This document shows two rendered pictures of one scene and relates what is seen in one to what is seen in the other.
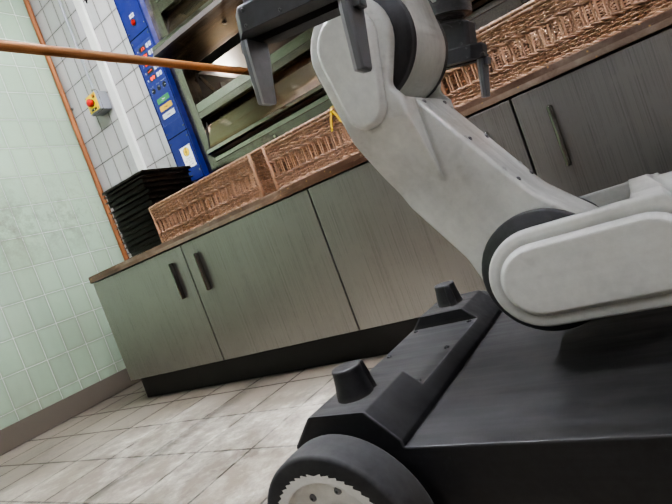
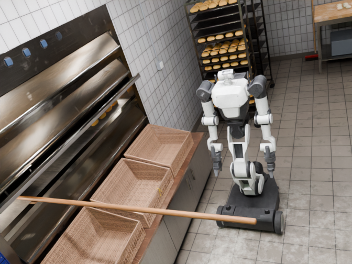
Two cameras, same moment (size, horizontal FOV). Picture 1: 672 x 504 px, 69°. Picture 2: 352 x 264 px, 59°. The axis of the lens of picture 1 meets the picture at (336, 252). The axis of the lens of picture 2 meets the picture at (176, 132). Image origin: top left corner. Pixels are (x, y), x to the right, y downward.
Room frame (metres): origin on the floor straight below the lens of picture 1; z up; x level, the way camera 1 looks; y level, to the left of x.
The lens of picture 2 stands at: (1.23, 1.94, 2.35)
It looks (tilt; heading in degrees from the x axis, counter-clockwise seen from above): 29 degrees down; 267
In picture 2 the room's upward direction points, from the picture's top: 18 degrees counter-clockwise
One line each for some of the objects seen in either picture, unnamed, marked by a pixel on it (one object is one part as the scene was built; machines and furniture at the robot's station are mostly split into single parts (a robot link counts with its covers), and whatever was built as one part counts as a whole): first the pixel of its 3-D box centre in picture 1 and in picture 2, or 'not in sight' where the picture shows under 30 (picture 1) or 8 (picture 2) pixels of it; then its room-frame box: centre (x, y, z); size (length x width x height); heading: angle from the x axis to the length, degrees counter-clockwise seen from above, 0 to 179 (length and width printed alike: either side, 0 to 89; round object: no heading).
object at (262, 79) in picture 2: not in sight; (259, 87); (0.42, -0.13, 1.30); 0.12 x 0.09 x 0.14; 55
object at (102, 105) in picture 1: (98, 103); not in sight; (2.63, 0.90, 1.46); 0.10 x 0.07 x 0.10; 57
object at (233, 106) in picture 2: not in sight; (233, 96); (0.58, -0.28, 1.23); 0.34 x 0.30 x 0.36; 146
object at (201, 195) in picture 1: (239, 180); (96, 249); (1.94, 0.26, 0.72); 0.56 x 0.49 x 0.28; 57
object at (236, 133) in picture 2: not in sight; (239, 122); (0.57, -0.30, 0.97); 0.28 x 0.13 x 0.18; 56
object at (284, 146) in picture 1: (367, 115); (134, 189); (1.61, -0.25, 0.72); 0.56 x 0.49 x 0.28; 57
